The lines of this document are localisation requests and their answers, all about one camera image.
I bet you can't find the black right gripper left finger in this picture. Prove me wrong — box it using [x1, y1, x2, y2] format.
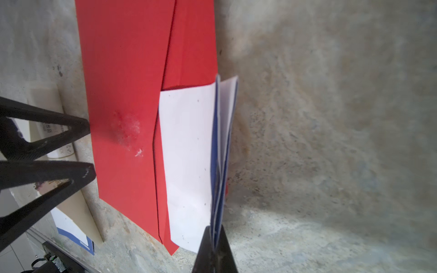
[192, 226, 213, 273]

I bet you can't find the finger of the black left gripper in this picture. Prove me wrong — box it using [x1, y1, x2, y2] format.
[1, 97, 91, 161]
[1, 161, 96, 250]

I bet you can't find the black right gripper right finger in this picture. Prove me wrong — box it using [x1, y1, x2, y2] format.
[214, 226, 238, 273]

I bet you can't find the white glue stick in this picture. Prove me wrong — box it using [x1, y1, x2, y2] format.
[37, 122, 77, 161]

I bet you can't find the white letter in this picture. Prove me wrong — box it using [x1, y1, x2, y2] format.
[159, 77, 239, 253]

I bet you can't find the red paper envelope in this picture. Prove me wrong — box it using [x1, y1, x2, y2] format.
[76, 1, 217, 254]

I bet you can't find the cream paper envelope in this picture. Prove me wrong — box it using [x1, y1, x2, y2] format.
[10, 88, 105, 245]

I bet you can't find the blue bordered white card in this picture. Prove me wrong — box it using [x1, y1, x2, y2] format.
[51, 208, 95, 255]

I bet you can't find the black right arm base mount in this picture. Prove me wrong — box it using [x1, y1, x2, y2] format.
[23, 242, 86, 273]

